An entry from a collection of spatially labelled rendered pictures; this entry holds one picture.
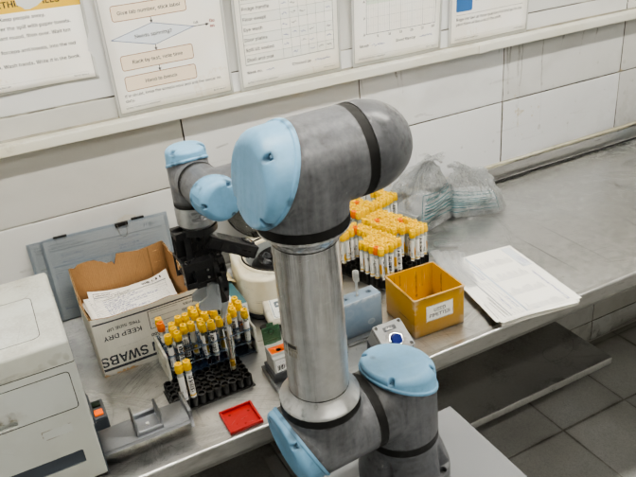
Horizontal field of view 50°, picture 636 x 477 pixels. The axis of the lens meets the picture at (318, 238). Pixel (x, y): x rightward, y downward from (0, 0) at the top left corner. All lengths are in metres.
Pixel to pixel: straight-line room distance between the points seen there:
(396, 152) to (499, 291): 0.95
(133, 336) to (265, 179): 0.89
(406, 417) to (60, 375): 0.57
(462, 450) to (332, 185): 0.62
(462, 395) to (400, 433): 1.31
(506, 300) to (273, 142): 1.03
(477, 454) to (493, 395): 1.14
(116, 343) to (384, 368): 0.72
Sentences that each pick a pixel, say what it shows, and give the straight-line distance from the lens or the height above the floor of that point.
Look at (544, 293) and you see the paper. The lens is 1.71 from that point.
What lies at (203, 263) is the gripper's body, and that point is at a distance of 1.30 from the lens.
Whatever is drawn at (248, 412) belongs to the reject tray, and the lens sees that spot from 1.41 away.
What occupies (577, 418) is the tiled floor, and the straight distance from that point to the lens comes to 2.74.
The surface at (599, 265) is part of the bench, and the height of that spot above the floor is 0.87.
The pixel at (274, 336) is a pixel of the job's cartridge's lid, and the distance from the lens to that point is 1.45.
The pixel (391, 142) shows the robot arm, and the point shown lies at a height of 1.52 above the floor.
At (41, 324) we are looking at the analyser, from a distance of 1.26.
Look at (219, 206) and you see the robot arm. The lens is 1.13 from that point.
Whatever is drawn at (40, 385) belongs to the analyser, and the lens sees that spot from 1.23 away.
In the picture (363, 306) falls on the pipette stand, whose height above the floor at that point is 0.96.
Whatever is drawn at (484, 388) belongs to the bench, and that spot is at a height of 0.27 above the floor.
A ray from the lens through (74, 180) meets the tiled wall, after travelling 1.77.
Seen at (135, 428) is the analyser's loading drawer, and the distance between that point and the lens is 1.35.
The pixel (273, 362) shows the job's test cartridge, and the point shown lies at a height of 0.94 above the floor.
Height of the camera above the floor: 1.79
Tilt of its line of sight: 27 degrees down
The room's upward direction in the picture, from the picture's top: 6 degrees counter-clockwise
